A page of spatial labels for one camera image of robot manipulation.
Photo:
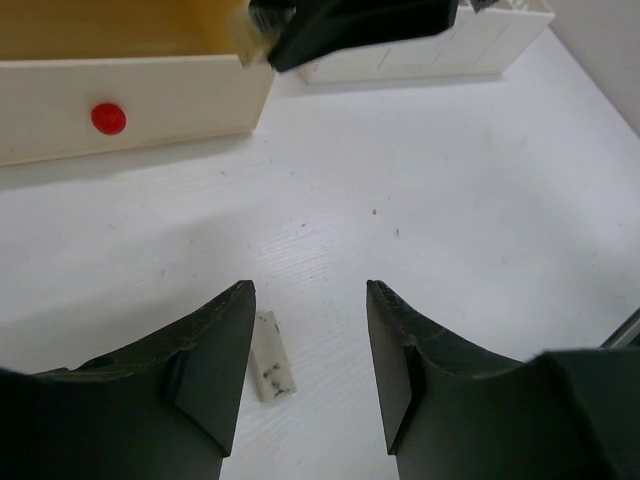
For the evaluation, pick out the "aluminium frame rail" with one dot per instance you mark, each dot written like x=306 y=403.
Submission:
x=627 y=335

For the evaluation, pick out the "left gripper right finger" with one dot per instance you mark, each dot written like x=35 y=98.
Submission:
x=454 y=410

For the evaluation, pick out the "white plastic strip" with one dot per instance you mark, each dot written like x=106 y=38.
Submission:
x=269 y=360

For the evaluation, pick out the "cream drawer cabinet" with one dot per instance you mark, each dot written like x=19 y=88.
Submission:
x=86 y=77

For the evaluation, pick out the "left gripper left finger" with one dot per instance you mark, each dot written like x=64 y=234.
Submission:
x=162 y=407

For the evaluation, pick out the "white file organizer rack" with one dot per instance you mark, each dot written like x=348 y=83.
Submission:
x=479 y=44

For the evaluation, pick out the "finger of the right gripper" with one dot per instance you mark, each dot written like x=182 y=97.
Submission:
x=319 y=28
x=271 y=16

